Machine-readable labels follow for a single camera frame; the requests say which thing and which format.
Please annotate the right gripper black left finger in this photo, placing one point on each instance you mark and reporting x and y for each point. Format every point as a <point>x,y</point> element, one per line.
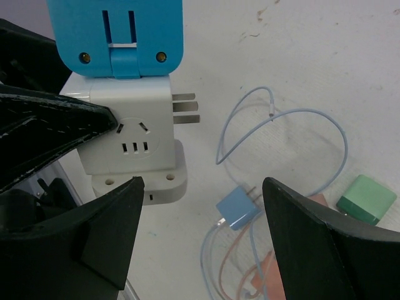
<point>40,261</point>

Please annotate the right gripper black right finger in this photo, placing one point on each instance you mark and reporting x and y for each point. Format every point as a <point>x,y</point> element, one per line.
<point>323,254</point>

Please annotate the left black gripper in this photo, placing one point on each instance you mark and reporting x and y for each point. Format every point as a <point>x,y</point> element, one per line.
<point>38,128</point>

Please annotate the green charger plug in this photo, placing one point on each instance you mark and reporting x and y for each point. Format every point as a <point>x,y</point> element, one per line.
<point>366,200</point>

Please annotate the blue usb charger plug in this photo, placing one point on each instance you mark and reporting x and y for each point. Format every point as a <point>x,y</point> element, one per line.
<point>238,208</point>

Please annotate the pink blue white adapter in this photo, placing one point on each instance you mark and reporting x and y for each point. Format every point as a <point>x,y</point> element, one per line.
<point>144,137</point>

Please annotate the bright blue plug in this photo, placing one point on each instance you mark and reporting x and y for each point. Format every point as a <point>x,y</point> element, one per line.
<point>118,39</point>

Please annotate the brown usb charger plug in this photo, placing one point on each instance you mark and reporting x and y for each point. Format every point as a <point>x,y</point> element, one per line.
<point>319,198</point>

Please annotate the pink usb charger plug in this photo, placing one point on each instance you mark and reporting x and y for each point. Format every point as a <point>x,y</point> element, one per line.
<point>272,278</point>

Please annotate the grey plug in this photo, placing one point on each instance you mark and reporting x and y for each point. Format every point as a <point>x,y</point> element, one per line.
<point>160,187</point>

